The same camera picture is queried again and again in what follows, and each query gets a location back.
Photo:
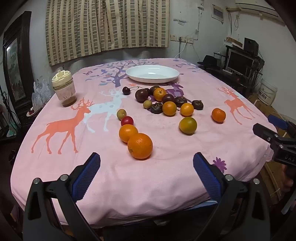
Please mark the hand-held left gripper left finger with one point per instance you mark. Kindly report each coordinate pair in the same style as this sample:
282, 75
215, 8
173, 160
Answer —
86, 176

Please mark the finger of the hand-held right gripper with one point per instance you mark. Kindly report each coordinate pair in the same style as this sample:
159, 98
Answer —
277, 121
264, 132

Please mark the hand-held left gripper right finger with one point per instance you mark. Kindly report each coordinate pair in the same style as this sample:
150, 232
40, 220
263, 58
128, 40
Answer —
207, 176

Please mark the greenish orange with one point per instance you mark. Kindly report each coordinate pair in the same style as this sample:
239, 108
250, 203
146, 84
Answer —
188, 125

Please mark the large orange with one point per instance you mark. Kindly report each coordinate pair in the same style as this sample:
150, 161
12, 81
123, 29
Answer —
140, 146

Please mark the red plum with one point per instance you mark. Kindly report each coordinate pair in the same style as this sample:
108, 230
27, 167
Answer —
127, 120

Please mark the tan longan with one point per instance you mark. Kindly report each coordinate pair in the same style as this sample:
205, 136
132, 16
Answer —
147, 104
121, 114

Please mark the large dark purple plum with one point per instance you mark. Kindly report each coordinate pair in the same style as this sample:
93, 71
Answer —
141, 95

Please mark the white oval plate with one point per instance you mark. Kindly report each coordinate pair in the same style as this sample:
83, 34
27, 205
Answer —
152, 73

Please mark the person's right hand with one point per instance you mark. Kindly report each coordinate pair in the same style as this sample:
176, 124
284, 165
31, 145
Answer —
289, 183

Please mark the white plastic bucket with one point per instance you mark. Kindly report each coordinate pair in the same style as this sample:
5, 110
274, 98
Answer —
267, 92

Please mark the black metal rack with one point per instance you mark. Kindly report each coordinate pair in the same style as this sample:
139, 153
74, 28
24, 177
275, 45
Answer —
245, 81

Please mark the pink deer print tablecloth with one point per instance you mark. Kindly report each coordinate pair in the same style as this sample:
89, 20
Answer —
138, 185

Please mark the computer monitor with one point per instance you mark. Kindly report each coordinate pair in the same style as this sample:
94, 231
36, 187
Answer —
240, 62

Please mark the black speaker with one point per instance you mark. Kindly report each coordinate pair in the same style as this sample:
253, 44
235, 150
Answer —
251, 46

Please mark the clear cup with cream lid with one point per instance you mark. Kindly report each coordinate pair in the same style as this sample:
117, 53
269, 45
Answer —
63, 90

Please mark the cardboard box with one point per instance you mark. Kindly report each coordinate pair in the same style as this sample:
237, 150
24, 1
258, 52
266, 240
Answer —
234, 42

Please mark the black hat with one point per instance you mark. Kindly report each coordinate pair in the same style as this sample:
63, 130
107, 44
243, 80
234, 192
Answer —
208, 61

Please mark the clear plastic bag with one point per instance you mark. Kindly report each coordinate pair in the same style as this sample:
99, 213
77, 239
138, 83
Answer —
41, 92

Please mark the white air conditioner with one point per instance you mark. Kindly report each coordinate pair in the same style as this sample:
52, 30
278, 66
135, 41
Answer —
256, 7

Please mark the dark framed picture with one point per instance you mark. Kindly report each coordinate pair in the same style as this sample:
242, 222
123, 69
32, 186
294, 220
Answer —
17, 64

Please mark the beige striped curtain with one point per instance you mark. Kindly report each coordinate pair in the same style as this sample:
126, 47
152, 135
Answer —
104, 25

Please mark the white wall socket strip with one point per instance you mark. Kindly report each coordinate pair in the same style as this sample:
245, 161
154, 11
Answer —
186, 39

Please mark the white wall panel box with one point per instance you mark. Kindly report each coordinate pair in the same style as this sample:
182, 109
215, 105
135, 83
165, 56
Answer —
217, 12

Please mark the white wall socket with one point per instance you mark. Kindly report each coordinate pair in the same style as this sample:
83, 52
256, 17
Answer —
173, 37

